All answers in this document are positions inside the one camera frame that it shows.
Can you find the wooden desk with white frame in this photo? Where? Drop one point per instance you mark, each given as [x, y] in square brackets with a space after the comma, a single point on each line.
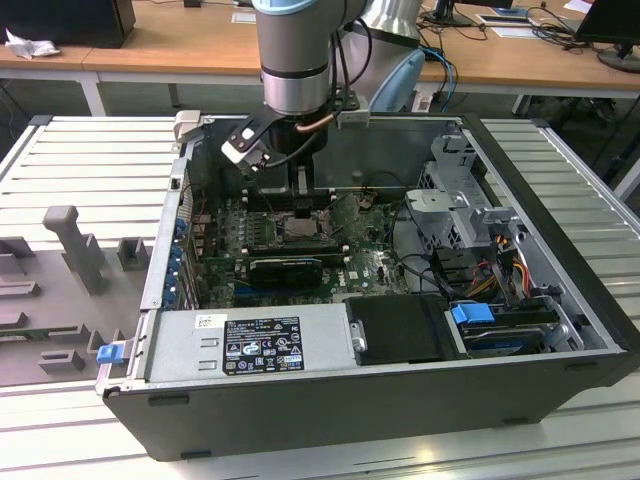
[175, 45]

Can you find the round silver coin battery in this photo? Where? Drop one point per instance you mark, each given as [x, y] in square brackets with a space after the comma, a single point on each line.
[365, 202]

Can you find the black monitor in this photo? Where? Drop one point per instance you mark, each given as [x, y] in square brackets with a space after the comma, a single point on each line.
[450, 15]
[607, 20]

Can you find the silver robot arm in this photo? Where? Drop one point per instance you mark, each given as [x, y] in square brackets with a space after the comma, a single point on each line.
[295, 50]

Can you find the black RAM slot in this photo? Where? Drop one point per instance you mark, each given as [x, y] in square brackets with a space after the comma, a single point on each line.
[300, 252]
[322, 207]
[334, 257]
[335, 262]
[300, 246]
[322, 202]
[322, 192]
[322, 197]

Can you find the hard disk in blue carrier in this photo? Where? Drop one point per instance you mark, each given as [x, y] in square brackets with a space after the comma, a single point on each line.
[470, 317]

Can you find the silver power supply with labels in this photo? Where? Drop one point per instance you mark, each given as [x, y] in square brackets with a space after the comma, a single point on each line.
[175, 350]

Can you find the grey parts rack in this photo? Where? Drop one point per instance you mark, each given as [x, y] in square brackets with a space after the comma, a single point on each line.
[60, 300]

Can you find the blue expansion slot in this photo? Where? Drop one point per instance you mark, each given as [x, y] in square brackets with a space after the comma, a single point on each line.
[242, 292]

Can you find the white power strip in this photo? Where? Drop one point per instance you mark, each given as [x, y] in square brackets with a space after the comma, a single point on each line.
[424, 102]

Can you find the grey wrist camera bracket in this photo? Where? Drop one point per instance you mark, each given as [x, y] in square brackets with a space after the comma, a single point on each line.
[352, 117]

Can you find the blue release tab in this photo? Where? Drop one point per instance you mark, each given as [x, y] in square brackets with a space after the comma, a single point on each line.
[110, 354]

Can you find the silver CPU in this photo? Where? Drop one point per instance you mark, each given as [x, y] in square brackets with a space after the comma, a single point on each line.
[300, 230]

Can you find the silver perforated drive cage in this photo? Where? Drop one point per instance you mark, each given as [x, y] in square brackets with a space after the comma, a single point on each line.
[435, 202]

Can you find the black graphics card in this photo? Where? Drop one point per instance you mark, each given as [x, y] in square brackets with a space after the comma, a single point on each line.
[285, 275]

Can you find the green RAM stick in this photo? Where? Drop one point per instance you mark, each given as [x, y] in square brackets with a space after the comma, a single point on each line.
[22, 335]

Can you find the black and grey PC case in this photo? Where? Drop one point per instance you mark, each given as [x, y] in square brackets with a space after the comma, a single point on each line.
[300, 425]

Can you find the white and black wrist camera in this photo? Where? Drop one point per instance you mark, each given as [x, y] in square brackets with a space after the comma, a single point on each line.
[237, 152]

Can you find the CPU socket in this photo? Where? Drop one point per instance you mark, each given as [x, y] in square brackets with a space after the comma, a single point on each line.
[276, 231]

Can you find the crumpled white paper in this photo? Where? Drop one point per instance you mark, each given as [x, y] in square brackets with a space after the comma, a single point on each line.
[30, 47]

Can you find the light grey case latch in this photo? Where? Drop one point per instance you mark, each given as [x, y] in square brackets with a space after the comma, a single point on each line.
[187, 125]

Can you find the green motherboard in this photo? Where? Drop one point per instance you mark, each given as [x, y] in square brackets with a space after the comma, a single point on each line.
[370, 260]

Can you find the black computer box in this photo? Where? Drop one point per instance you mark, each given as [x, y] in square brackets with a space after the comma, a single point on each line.
[65, 22]

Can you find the black plastic shroud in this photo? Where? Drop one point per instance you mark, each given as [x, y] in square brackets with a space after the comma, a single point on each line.
[395, 325]

